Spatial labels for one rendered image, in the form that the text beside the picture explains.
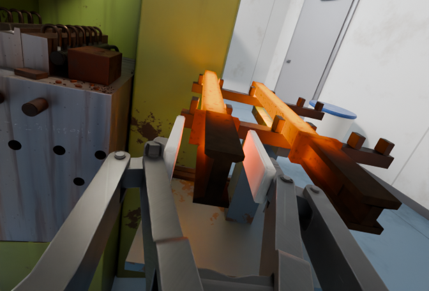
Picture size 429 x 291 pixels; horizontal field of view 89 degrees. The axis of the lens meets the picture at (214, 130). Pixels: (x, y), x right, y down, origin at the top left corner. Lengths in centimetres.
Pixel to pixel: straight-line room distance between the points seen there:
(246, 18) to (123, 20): 375
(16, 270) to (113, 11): 91
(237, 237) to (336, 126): 242
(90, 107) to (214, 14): 40
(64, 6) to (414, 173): 304
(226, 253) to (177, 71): 49
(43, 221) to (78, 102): 35
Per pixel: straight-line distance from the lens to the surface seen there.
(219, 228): 49
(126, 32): 104
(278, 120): 31
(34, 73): 57
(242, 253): 47
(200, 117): 21
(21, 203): 73
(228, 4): 69
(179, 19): 67
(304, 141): 25
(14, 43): 63
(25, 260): 88
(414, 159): 298
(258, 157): 17
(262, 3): 477
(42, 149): 62
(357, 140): 37
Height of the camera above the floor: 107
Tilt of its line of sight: 22 degrees down
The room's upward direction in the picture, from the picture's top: 14 degrees clockwise
